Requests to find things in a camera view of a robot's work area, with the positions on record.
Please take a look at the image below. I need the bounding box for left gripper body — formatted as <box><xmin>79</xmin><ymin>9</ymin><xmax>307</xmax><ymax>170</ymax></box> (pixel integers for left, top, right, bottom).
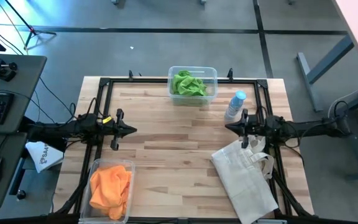
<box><xmin>103</xmin><ymin>108</ymin><xmax>125</xmax><ymax>151</ymax></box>

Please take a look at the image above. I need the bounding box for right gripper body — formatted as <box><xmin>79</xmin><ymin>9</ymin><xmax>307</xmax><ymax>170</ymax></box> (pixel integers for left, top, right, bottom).
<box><xmin>241</xmin><ymin>108</ymin><xmax>263</xmax><ymax>149</ymax></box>

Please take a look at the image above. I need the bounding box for orange microfiber towel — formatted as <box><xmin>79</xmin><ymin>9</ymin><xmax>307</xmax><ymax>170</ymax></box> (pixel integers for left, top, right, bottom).
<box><xmin>88</xmin><ymin>164</ymin><xmax>132</xmax><ymax>221</ymax></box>

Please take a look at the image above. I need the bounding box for green microfiber towel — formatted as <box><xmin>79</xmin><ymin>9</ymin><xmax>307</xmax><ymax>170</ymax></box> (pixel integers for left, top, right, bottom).
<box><xmin>171</xmin><ymin>70</ymin><xmax>208</xmax><ymax>96</ymax></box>

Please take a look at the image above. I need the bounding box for blue Febreze spray bottle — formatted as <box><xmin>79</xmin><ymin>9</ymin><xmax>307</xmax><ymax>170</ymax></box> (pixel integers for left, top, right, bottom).
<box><xmin>224</xmin><ymin>90</ymin><xmax>247</xmax><ymax>121</ymax></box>

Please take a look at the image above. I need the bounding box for clear plastic bin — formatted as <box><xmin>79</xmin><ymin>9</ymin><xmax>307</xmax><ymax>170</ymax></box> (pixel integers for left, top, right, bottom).
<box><xmin>167</xmin><ymin>65</ymin><xmax>219</xmax><ymax>106</ymax></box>
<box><xmin>78</xmin><ymin>158</ymin><xmax>135</xmax><ymax>224</ymax></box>

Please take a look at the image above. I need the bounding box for beige canvas tote bag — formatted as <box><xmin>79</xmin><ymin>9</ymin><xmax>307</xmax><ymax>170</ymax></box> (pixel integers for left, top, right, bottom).
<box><xmin>211</xmin><ymin>135</ymin><xmax>279</xmax><ymax>224</ymax></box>

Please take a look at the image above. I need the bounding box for white printed bag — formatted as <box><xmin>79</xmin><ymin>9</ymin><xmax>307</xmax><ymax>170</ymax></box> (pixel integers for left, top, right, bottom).
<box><xmin>25</xmin><ymin>141</ymin><xmax>65</xmax><ymax>174</ymax></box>

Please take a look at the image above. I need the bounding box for grey metal cabinet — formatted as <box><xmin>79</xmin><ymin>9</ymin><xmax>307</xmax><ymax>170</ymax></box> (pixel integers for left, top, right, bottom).
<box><xmin>2</xmin><ymin>157</ymin><xmax>62</xmax><ymax>218</ymax></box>

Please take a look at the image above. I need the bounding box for grey table leg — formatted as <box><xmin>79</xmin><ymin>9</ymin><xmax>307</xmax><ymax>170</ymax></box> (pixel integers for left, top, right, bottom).
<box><xmin>296</xmin><ymin>34</ymin><xmax>356</xmax><ymax>113</ymax></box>

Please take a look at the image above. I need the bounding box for black tripod stand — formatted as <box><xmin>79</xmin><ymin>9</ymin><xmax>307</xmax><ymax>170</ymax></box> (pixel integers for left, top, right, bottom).
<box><xmin>3</xmin><ymin>0</ymin><xmax>57</xmax><ymax>51</ymax></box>

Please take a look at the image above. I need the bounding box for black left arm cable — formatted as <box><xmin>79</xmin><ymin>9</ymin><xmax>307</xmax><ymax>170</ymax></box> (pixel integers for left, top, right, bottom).
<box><xmin>85</xmin><ymin>96</ymin><xmax>106</xmax><ymax>118</ymax></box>

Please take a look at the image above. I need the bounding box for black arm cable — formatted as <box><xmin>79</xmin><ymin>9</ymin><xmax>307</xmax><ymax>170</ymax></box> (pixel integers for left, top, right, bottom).
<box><xmin>85</xmin><ymin>96</ymin><xmax>106</xmax><ymax>118</ymax></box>
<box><xmin>327</xmin><ymin>100</ymin><xmax>351</xmax><ymax>123</ymax></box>

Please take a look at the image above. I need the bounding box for black desk cable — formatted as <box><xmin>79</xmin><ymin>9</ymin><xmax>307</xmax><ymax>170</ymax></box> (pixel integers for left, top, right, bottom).
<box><xmin>38</xmin><ymin>77</ymin><xmax>76</xmax><ymax>123</ymax></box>

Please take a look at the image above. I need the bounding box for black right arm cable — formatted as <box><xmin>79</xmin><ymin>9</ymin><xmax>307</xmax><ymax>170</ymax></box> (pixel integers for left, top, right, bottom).
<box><xmin>327</xmin><ymin>100</ymin><xmax>351</xmax><ymax>123</ymax></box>

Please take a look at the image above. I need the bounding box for white cable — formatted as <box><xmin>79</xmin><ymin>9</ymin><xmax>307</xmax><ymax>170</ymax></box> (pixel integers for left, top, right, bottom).
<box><xmin>327</xmin><ymin>90</ymin><xmax>358</xmax><ymax>119</ymax></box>

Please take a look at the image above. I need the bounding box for black floor cable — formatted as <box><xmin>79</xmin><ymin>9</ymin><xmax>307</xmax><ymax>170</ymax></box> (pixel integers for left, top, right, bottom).
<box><xmin>0</xmin><ymin>20</ymin><xmax>24</xmax><ymax>56</ymax></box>

